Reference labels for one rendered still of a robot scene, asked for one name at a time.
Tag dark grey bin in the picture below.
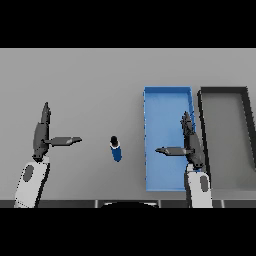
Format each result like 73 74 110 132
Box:
197 86 256 192

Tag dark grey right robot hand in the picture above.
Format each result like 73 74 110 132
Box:
154 111 205 169

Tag blue bin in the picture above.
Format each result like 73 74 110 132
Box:
143 86 205 193

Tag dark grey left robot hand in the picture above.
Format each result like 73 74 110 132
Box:
32 101 83 163

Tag blue pipe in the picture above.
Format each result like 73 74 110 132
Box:
109 135 123 163

